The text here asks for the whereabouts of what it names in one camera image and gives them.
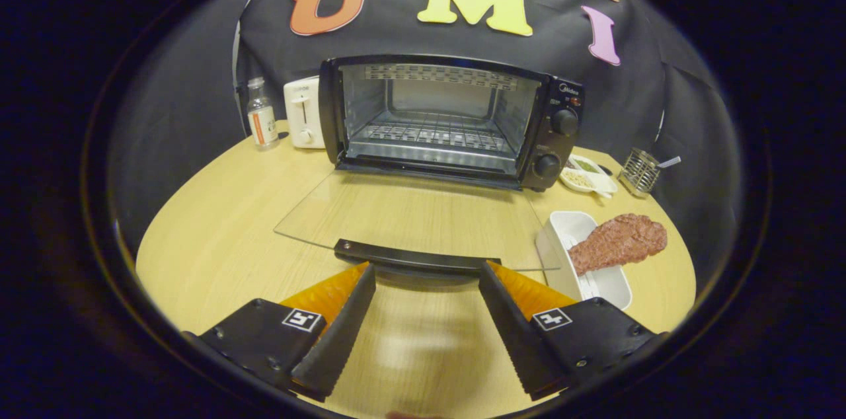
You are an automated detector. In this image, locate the white divided dish with beans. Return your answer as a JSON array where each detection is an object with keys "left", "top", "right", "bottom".
[{"left": 558, "top": 155, "right": 619, "bottom": 198}]

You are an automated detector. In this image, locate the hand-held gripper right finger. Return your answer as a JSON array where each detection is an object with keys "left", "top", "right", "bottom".
[{"left": 479, "top": 260, "right": 668, "bottom": 401}]

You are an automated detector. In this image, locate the metal wire utensil holder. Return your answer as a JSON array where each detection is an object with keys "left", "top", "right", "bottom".
[{"left": 618, "top": 148, "right": 660, "bottom": 198}]

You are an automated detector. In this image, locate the clear bottle with orange label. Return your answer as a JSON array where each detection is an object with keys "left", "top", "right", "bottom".
[{"left": 247, "top": 77, "right": 280, "bottom": 149}]

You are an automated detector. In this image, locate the white rectangular plate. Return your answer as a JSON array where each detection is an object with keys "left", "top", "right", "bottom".
[{"left": 535, "top": 211, "right": 633, "bottom": 311}]

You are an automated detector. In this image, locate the white bread toaster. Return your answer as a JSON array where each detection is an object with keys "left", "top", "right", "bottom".
[{"left": 284, "top": 75, "right": 327, "bottom": 149}]

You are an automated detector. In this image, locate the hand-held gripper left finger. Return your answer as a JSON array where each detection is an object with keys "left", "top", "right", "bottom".
[{"left": 184, "top": 262, "right": 377, "bottom": 402}]

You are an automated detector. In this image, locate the black toaster oven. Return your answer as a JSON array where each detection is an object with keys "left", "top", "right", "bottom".
[{"left": 274, "top": 54, "right": 586, "bottom": 278}]

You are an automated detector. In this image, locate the brown meat piece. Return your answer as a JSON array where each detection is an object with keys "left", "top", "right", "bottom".
[{"left": 567, "top": 213, "right": 668, "bottom": 276}]

